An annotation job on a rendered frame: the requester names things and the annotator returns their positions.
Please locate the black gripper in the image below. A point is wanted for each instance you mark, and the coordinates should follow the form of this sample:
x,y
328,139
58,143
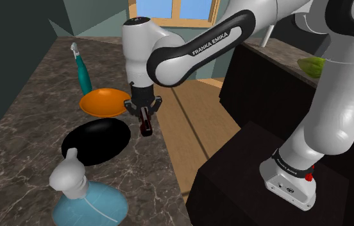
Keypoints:
x,y
142,95

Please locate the dark red slim object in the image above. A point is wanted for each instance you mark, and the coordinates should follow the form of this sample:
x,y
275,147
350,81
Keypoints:
x,y
145,123

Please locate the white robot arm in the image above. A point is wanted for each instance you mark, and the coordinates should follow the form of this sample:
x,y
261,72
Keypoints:
x,y
330,103

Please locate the orange bowl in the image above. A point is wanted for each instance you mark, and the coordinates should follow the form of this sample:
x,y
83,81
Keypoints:
x,y
103,102

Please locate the black oval object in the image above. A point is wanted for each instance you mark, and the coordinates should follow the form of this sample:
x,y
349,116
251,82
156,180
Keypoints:
x,y
97,140

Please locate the teal spray bottle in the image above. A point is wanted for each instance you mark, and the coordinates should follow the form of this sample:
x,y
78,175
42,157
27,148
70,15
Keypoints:
x,y
83,76

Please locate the wooden framed window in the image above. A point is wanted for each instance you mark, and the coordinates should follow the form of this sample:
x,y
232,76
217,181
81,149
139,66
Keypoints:
x,y
177,9

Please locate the light blue spray bottle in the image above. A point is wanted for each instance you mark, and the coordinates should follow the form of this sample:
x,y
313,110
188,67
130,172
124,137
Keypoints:
x,y
92,203

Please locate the dark kitchen cabinet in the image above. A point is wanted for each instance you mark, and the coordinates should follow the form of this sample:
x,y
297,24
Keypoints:
x,y
258,90

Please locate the dark robot stand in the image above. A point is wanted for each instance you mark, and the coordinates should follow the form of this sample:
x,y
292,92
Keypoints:
x,y
236,175

